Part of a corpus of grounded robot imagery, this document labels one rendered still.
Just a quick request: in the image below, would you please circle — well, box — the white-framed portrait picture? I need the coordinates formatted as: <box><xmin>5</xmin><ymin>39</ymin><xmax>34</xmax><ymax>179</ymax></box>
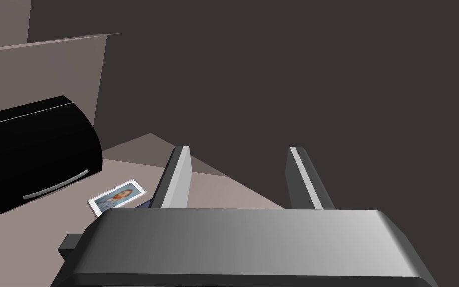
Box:
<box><xmin>87</xmin><ymin>179</ymin><xmax>148</xmax><ymax>218</ymax></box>

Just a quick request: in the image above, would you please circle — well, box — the black appliance with grey handle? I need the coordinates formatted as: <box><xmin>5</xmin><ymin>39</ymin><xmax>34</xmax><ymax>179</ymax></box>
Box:
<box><xmin>0</xmin><ymin>95</ymin><xmax>104</xmax><ymax>226</ymax></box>

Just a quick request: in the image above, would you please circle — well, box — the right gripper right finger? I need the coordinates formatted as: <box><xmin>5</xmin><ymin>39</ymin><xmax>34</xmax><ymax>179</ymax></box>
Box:
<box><xmin>285</xmin><ymin>146</ymin><xmax>336</xmax><ymax>210</ymax></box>

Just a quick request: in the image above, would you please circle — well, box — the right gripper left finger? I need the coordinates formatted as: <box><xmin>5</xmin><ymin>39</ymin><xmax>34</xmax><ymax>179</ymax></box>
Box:
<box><xmin>150</xmin><ymin>145</ymin><xmax>192</xmax><ymax>209</ymax></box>

